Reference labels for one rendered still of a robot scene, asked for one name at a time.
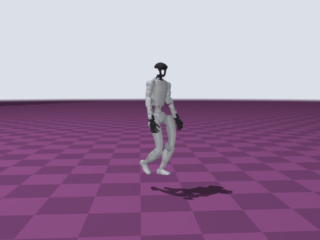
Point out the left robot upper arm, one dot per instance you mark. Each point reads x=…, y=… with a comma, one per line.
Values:
x=168, y=100

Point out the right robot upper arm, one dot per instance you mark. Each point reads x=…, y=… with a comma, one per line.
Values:
x=149, y=89

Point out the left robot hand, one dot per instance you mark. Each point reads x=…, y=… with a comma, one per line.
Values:
x=179, y=123

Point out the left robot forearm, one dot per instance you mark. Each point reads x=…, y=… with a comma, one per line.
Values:
x=173, y=110

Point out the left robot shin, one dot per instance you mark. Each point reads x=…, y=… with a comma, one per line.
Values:
x=166, y=156

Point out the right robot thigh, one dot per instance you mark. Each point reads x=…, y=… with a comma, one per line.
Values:
x=158, y=137

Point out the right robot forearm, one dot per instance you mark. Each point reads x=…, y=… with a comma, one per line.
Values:
x=149, y=108

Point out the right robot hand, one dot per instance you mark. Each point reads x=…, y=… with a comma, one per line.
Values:
x=153, y=124

